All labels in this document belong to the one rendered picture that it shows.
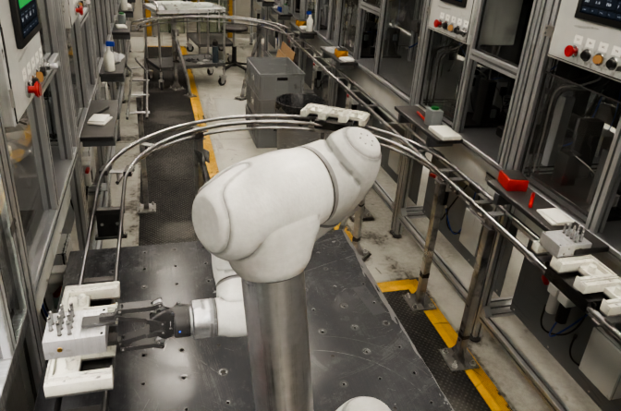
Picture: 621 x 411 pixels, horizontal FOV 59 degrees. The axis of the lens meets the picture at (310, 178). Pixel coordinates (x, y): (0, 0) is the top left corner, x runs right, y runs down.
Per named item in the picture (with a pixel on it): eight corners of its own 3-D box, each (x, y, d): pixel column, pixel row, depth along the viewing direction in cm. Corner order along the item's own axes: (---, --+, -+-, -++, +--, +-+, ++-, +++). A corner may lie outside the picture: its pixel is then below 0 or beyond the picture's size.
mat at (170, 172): (244, 266, 315) (244, 264, 315) (138, 276, 300) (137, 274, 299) (185, 46, 822) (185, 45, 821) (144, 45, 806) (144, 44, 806)
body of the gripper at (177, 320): (189, 323, 133) (150, 328, 131) (188, 295, 130) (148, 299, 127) (192, 344, 127) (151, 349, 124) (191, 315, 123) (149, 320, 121)
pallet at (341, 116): (299, 126, 305) (300, 108, 301) (307, 118, 317) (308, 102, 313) (362, 136, 296) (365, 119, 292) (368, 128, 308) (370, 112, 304)
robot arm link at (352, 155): (322, 168, 104) (267, 186, 96) (366, 102, 92) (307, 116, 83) (362, 222, 100) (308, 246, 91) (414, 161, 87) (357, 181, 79)
